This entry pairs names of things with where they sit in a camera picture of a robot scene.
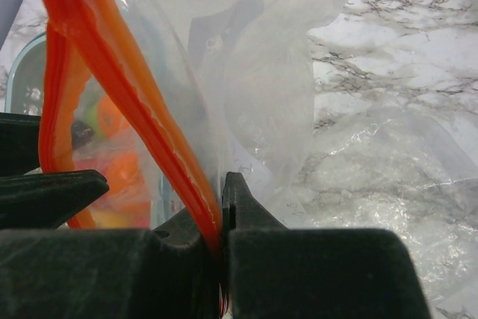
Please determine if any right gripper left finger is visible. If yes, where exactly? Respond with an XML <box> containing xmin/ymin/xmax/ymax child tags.
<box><xmin>1</xmin><ymin>211</ymin><xmax>220</xmax><ymax>318</ymax></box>

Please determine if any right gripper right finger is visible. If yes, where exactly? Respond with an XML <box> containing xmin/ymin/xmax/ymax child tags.
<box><xmin>223</xmin><ymin>173</ymin><xmax>430</xmax><ymax>318</ymax></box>

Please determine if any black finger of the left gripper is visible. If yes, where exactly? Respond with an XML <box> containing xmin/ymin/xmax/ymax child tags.
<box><xmin>1</xmin><ymin>113</ymin><xmax>109</xmax><ymax>229</ymax></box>

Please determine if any orange tangerine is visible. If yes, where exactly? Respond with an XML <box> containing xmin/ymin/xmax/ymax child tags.
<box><xmin>97</xmin><ymin>96</ymin><xmax>130</xmax><ymax>137</ymax></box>

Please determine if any clear bag orange zipper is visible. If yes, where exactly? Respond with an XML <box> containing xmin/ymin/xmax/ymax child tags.
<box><xmin>39</xmin><ymin>0</ymin><xmax>477</xmax><ymax>318</ymax></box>

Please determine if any teal white plastic basket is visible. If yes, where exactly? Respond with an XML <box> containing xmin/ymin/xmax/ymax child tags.
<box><xmin>4</xmin><ymin>32</ymin><xmax>46</xmax><ymax>116</ymax></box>

